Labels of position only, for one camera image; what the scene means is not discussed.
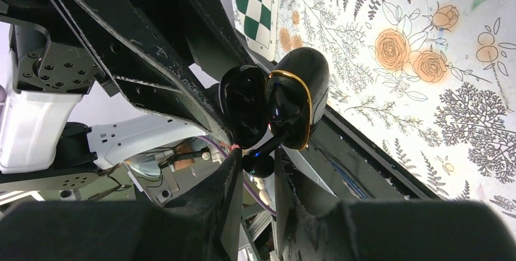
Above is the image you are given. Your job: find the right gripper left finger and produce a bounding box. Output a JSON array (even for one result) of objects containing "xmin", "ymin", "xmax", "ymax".
[{"xmin": 165, "ymin": 148, "xmax": 243, "ymax": 260}]

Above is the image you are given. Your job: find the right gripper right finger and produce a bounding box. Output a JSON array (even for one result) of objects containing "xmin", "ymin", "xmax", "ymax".
[{"xmin": 274, "ymin": 148, "xmax": 354, "ymax": 260}]

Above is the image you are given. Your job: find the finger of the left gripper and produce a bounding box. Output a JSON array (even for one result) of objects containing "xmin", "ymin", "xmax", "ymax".
[
  {"xmin": 51, "ymin": 0, "xmax": 232, "ymax": 143},
  {"xmin": 177, "ymin": 0, "xmax": 260, "ymax": 74}
]

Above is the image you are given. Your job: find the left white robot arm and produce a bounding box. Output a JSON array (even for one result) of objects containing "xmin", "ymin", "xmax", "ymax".
[{"xmin": 1, "ymin": 0, "xmax": 252, "ymax": 174}]

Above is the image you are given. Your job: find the green white checkered mat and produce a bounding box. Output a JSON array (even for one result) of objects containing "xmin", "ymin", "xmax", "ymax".
[{"xmin": 232, "ymin": 0, "xmax": 278, "ymax": 61}]

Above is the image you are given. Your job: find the floral patterned table mat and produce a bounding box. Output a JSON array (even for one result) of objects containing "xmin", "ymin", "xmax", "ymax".
[{"xmin": 273, "ymin": 0, "xmax": 515, "ymax": 231}]

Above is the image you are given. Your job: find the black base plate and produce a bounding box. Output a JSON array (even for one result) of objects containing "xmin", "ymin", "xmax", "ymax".
[{"xmin": 242, "ymin": 61, "xmax": 440, "ymax": 261}]

